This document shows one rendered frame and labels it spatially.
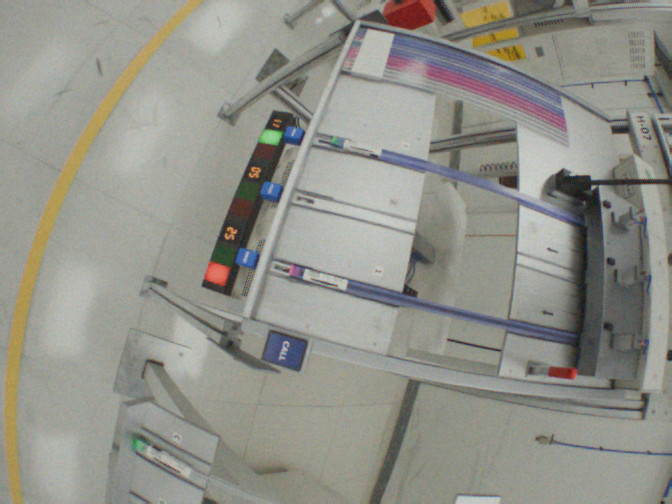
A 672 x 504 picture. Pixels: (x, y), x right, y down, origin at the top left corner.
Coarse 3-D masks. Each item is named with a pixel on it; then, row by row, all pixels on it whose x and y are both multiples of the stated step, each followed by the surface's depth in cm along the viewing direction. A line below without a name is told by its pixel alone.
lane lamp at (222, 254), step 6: (216, 246) 44; (222, 246) 44; (216, 252) 44; (222, 252) 44; (228, 252) 44; (234, 252) 44; (216, 258) 44; (222, 258) 44; (228, 258) 44; (222, 264) 44; (228, 264) 44
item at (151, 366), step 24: (144, 336) 87; (144, 360) 86; (168, 360) 93; (120, 384) 79; (144, 384) 85; (168, 384) 75; (168, 408) 64; (192, 408) 65; (216, 456) 46; (240, 480) 40
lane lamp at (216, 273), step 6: (210, 264) 44; (216, 264) 44; (210, 270) 43; (216, 270) 43; (222, 270) 43; (228, 270) 43; (210, 276) 43; (216, 276) 43; (222, 276) 43; (216, 282) 43; (222, 282) 43
